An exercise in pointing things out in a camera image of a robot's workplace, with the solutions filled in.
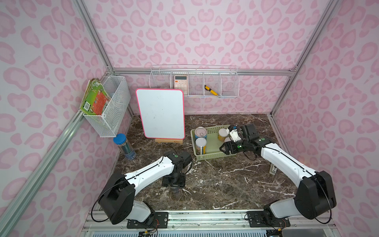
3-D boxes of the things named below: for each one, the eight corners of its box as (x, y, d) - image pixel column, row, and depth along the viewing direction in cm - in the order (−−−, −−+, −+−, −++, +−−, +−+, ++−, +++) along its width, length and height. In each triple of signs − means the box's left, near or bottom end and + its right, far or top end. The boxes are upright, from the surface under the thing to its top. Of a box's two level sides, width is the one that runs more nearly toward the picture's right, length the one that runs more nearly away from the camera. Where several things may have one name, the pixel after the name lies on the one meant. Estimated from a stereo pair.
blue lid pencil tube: (126, 160, 97) (112, 141, 81) (129, 152, 101) (116, 133, 84) (135, 160, 97) (122, 141, 81) (137, 152, 101) (126, 133, 84)
